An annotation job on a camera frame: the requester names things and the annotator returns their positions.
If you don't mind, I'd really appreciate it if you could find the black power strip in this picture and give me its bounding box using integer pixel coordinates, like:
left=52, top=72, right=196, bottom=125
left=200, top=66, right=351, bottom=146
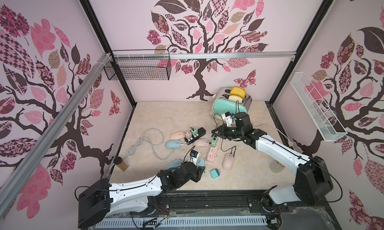
left=185, top=128, right=206, bottom=145

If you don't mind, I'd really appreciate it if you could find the blue mouse bottom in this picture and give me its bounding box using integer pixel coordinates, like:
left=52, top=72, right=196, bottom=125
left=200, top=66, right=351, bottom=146
left=166, top=159, right=184, bottom=170

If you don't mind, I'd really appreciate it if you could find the black wire basket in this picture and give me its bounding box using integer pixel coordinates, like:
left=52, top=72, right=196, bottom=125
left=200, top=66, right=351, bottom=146
left=104, top=47, right=172, bottom=80

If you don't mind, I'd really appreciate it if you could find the yellow toast slice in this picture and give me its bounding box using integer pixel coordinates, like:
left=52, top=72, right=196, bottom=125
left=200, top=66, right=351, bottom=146
left=230, top=86, right=247, bottom=98

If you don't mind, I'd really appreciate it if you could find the pink mouse right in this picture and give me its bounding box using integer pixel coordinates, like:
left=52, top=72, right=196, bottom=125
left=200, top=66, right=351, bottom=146
left=222, top=153, right=235, bottom=171

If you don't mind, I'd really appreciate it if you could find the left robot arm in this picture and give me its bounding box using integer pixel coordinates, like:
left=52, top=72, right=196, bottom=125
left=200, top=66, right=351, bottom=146
left=78, top=158, right=206, bottom=229

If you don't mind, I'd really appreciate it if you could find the blue mouse middle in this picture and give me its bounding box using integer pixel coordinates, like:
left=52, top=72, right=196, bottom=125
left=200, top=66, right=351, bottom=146
left=196, top=158, right=206, bottom=168

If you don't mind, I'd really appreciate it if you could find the pink mouse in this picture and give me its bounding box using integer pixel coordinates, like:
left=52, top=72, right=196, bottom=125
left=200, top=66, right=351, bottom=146
left=193, top=139, right=211, bottom=149
left=222, top=153, right=235, bottom=171
left=170, top=131, right=186, bottom=140

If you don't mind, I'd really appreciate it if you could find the grey coiled cable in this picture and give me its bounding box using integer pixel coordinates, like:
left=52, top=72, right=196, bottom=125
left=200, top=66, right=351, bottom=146
left=125, top=127, right=175, bottom=162

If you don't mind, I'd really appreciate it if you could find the mint green toaster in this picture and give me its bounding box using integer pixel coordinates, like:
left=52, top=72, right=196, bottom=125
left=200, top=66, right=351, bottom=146
left=210, top=87, right=253, bottom=120

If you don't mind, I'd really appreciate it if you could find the small brown jar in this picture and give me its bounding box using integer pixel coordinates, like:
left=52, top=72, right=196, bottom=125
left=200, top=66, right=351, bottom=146
left=114, top=157, right=129, bottom=172

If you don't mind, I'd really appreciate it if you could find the pink power strip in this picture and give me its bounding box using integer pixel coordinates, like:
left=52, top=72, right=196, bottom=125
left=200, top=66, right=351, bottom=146
left=206, top=146, right=218, bottom=163

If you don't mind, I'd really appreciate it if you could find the pink mouse middle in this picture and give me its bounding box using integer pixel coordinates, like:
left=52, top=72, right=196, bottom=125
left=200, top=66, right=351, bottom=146
left=193, top=139, right=211, bottom=149

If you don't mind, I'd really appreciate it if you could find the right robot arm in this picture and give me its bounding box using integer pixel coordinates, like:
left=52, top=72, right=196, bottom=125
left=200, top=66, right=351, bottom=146
left=212, top=112, right=334, bottom=209

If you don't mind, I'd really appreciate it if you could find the white slotted cable duct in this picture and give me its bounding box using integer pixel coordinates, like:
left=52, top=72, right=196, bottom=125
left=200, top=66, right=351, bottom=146
left=95, top=216, right=267, bottom=230

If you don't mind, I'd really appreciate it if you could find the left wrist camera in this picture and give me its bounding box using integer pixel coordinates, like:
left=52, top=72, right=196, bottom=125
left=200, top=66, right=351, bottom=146
left=190, top=150, right=200, bottom=166

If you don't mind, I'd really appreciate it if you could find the blue mouse top left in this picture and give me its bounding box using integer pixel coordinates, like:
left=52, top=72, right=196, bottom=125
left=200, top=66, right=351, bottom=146
left=165, top=140, right=182, bottom=150

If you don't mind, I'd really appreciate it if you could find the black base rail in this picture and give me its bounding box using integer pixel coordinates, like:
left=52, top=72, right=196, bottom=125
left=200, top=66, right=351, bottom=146
left=103, top=190, right=341, bottom=230

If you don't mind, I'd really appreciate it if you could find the green charger plug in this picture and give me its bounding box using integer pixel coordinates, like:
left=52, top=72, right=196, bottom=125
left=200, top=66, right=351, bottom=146
left=211, top=136, right=218, bottom=148

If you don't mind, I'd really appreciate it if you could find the teal charger plug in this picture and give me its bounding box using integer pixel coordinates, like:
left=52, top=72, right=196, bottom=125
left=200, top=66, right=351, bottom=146
left=210, top=169, right=220, bottom=179

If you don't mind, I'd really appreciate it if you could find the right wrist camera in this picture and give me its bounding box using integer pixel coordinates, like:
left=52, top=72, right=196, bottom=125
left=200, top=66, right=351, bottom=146
left=222, top=111, right=234, bottom=127

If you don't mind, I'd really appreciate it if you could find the pink mouse top left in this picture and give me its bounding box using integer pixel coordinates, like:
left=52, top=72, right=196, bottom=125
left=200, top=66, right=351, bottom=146
left=170, top=131, right=186, bottom=140

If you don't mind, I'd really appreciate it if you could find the blue mouse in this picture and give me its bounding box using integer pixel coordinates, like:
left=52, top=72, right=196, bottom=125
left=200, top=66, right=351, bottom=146
left=196, top=158, right=206, bottom=168
left=166, top=159, right=184, bottom=170
left=165, top=140, right=182, bottom=150

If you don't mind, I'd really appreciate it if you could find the pink power strip cord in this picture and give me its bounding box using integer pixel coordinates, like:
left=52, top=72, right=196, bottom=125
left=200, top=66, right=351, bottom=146
left=209, top=109, right=293, bottom=147

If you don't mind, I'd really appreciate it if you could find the pale toast slice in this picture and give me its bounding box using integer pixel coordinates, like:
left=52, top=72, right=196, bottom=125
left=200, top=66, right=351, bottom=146
left=228, top=95, right=243, bottom=104

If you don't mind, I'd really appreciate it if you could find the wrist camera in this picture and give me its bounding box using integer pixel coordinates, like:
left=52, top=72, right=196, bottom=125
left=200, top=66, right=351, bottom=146
left=190, top=150, right=200, bottom=166
left=222, top=111, right=234, bottom=127

